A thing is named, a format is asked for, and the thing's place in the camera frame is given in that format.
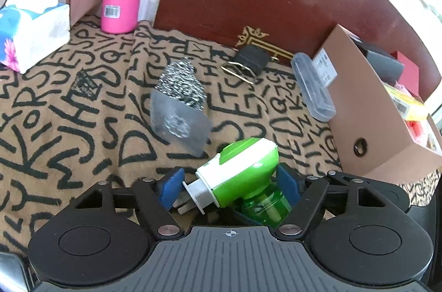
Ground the red box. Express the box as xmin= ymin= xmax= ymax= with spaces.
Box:
xmin=390 ymin=51 xmax=420 ymax=96

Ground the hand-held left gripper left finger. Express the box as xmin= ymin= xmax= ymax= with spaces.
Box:
xmin=76 ymin=167 xmax=185 ymax=241

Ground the blue tissue pack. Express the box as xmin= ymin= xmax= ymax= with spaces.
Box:
xmin=0 ymin=0 xmax=71 ymax=73

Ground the brown cardboard box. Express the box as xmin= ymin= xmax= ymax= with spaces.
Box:
xmin=312 ymin=24 xmax=442 ymax=185

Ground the green plug-in mosquito repeller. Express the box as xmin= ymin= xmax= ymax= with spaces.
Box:
xmin=182 ymin=137 xmax=294 ymax=230

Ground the clear plastic case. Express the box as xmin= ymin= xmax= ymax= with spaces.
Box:
xmin=291 ymin=52 xmax=337 ymax=122

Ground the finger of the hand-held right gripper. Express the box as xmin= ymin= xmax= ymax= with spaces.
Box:
xmin=325 ymin=169 xmax=373 ymax=191
xmin=231 ymin=207 xmax=277 ymax=229

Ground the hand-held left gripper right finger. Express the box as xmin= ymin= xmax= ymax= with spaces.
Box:
xmin=274 ymin=163 xmax=375 ymax=241

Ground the black key pouch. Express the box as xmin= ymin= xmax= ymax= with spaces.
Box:
xmin=235 ymin=45 xmax=269 ymax=75

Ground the bagged steel wool scrubber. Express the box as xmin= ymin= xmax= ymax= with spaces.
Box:
xmin=150 ymin=57 xmax=213 ymax=155

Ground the metal carabiner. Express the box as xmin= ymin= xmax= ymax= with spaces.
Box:
xmin=221 ymin=61 xmax=258 ymax=84

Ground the yellow-green box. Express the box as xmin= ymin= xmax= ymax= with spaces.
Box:
xmin=387 ymin=83 xmax=429 ymax=118

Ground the black box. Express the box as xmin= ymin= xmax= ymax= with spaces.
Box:
xmin=356 ymin=38 xmax=404 ymax=84

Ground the grey metal object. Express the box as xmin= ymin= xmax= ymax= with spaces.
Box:
xmin=0 ymin=252 xmax=28 ymax=292

